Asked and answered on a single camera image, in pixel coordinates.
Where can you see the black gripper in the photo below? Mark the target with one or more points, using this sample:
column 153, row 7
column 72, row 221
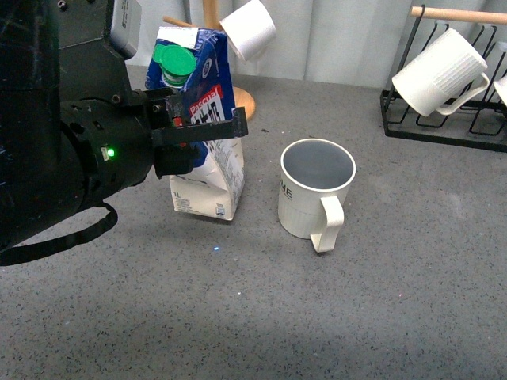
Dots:
column 118, row 144

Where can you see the blue white milk carton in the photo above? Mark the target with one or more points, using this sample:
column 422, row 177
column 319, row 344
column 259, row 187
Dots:
column 194, row 62

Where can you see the cream mug grey interior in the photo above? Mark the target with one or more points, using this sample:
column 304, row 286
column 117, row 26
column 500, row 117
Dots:
column 315, row 178

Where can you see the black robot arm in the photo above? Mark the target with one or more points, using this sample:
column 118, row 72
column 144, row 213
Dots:
column 51, row 52

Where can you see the wooden mug tree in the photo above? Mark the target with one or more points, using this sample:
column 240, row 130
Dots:
column 211, row 21

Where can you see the white mug on tree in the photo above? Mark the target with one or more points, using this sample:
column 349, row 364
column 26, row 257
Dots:
column 249, row 29

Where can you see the grey curtain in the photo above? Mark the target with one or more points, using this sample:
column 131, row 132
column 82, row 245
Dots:
column 345, row 42

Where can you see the cream ribbed mug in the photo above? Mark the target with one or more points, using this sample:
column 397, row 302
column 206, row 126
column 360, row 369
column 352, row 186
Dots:
column 447, row 74

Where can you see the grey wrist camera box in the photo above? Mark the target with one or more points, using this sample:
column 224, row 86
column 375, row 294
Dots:
column 124, row 33

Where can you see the black wire mug rack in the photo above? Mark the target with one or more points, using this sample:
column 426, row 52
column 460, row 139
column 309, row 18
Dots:
column 481, row 122

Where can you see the white mug black handle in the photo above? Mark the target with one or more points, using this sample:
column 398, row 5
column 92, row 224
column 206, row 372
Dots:
column 500, row 86

